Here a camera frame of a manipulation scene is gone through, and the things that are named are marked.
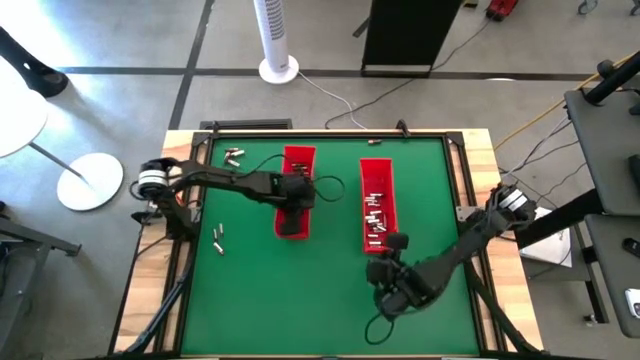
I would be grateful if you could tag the black partition panel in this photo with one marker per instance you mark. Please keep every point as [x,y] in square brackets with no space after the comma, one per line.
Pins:
[407,30]

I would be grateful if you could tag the dark grey side table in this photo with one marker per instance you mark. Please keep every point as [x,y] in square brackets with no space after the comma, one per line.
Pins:
[20,300]

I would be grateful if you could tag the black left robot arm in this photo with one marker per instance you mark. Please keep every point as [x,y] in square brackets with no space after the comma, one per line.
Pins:
[225,180]

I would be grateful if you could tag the green table mat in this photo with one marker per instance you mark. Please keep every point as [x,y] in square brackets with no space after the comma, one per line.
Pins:
[300,300]

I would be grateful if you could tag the dark grey desk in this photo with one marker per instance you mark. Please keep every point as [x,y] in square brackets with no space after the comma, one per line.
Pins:
[615,270]
[605,150]

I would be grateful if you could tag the white round base plate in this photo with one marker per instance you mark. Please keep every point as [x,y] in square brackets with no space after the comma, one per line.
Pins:
[95,182]

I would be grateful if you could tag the white box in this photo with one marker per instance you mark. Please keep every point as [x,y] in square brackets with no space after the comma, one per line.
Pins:
[545,245]

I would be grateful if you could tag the black pole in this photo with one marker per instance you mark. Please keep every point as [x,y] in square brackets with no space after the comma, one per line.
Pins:
[615,80]

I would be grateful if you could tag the metal angle bracket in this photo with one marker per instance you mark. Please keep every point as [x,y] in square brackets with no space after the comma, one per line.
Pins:
[462,214]

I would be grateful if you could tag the red power tool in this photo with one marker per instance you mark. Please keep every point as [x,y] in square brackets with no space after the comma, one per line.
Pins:
[502,9]

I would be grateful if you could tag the white round table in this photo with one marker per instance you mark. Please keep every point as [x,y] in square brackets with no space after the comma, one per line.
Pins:
[20,120]

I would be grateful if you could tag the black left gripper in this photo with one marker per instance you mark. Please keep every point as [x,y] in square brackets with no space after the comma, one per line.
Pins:
[297,195]

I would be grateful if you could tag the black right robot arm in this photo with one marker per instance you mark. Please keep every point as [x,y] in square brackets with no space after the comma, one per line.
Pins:
[470,240]

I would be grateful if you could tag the black remote control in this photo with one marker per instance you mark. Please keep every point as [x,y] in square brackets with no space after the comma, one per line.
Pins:
[631,247]

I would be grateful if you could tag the white tower fan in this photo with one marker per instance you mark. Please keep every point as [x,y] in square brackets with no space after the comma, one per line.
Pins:
[272,30]

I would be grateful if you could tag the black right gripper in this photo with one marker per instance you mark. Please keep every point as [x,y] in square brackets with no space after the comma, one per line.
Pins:
[395,285]

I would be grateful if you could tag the black curved stand leg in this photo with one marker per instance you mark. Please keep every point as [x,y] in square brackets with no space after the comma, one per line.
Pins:
[37,76]

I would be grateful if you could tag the black desk beam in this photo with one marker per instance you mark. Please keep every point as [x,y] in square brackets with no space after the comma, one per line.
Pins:
[560,217]

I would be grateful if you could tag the wooden work table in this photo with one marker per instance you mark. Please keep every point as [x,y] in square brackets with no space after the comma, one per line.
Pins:
[150,270]

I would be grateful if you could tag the red plastic bin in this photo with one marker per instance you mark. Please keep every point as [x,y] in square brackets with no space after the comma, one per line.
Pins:
[300,152]
[377,175]

